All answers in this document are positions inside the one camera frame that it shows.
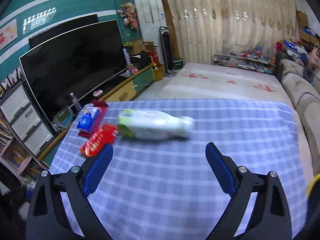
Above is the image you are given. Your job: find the white green plastic bottle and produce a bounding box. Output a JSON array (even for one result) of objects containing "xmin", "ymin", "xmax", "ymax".
[{"xmin": 117, "ymin": 109, "xmax": 195, "ymax": 140}]

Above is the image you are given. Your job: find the yellow rimmed black trash bin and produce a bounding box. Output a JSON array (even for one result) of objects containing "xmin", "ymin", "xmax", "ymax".
[{"xmin": 306, "ymin": 173, "xmax": 320, "ymax": 220}]

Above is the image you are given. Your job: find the red snack packet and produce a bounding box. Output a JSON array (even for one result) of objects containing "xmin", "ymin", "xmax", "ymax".
[{"xmin": 80, "ymin": 123, "xmax": 119, "ymax": 158}]

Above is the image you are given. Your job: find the blue tissue pack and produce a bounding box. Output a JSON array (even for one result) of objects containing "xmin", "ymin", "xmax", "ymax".
[{"xmin": 77, "ymin": 106, "xmax": 102, "ymax": 133}]

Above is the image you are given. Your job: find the white drawer unit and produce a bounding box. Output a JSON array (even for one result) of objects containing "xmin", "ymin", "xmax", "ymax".
[{"xmin": 1, "ymin": 81, "xmax": 54, "ymax": 158}]

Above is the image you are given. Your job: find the blue checkered tablecloth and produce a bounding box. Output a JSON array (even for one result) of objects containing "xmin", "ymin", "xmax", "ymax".
[{"xmin": 48, "ymin": 98, "xmax": 309, "ymax": 240}]

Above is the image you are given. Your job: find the clear water bottle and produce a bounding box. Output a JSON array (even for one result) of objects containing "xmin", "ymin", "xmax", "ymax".
[{"xmin": 70, "ymin": 93, "xmax": 82, "ymax": 112}]

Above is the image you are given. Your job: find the beige sectional sofa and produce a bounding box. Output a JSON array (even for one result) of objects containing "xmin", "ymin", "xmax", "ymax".
[{"xmin": 277, "ymin": 59, "xmax": 319, "ymax": 175}]

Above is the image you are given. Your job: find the floral floor mat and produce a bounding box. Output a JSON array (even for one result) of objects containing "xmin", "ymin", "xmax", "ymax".
[{"xmin": 137, "ymin": 62, "xmax": 296, "ymax": 103}]

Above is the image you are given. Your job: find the black flat television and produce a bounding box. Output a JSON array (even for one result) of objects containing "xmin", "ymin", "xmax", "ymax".
[{"xmin": 20, "ymin": 20, "xmax": 126, "ymax": 122}]

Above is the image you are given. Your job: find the low shelf with toys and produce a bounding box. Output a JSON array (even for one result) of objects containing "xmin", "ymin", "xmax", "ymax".
[{"xmin": 213, "ymin": 54, "xmax": 276, "ymax": 75}]

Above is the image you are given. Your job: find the pile of plush toys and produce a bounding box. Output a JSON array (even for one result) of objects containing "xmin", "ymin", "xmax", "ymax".
[{"xmin": 273, "ymin": 26, "xmax": 319, "ymax": 83}]

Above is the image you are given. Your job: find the cardboard box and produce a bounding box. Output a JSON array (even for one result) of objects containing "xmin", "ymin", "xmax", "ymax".
[{"xmin": 129, "ymin": 39, "xmax": 157, "ymax": 55}]

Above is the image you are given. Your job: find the black tower fan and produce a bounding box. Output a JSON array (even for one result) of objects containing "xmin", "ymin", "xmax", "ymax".
[{"xmin": 159, "ymin": 26, "xmax": 176, "ymax": 77}]

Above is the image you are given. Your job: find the beige lace curtain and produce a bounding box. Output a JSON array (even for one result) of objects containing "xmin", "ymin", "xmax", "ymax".
[{"xmin": 167, "ymin": 0, "xmax": 298, "ymax": 64}]

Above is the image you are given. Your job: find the artificial flower bouquet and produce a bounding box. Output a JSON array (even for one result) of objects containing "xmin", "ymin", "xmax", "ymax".
[{"xmin": 117, "ymin": 2, "xmax": 138, "ymax": 29}]

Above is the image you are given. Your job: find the white standing air conditioner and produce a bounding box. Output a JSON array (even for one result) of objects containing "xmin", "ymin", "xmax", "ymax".
[{"xmin": 133, "ymin": 0, "xmax": 167, "ymax": 64}]

